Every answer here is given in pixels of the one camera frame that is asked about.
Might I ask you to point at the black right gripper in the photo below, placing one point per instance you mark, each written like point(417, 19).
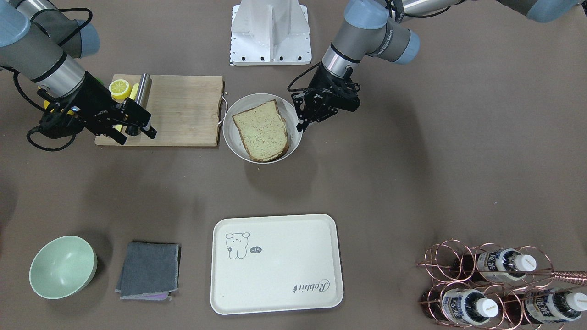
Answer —
point(97, 104)

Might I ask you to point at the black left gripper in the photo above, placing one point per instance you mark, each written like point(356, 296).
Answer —
point(322, 90)

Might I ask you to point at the plain bread slice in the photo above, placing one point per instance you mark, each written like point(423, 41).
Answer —
point(247, 119)

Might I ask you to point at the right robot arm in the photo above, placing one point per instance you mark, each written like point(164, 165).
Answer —
point(43, 43)

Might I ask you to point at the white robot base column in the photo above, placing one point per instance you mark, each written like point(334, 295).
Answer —
point(270, 33)

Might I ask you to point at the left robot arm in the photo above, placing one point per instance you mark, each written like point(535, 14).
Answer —
point(370, 28)

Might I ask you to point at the cream rabbit tray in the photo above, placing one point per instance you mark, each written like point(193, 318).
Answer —
point(275, 263)

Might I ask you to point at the metal cylinder tool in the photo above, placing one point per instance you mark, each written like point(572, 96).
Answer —
point(141, 99)

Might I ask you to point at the yellow plastic knife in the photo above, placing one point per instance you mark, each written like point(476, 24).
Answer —
point(132, 96)

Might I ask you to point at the half lemon slice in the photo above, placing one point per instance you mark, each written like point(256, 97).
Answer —
point(120, 89)

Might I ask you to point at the wooden cutting board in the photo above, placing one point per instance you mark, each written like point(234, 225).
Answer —
point(185, 112)

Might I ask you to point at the white round plate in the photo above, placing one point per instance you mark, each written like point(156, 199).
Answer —
point(286, 110)

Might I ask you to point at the grey folded cloth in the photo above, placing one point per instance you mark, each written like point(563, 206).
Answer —
point(150, 271)

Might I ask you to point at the green bowl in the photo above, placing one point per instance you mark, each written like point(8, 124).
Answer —
point(62, 267)

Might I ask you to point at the tea bottle two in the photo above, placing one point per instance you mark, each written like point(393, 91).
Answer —
point(466, 307)

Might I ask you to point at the tea bottle one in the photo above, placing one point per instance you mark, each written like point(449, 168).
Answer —
point(495, 267)

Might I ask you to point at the tea bottle three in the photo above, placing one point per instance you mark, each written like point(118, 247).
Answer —
point(545, 307)

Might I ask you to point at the copper wire bottle rack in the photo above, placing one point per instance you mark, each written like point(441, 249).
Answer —
point(493, 287)

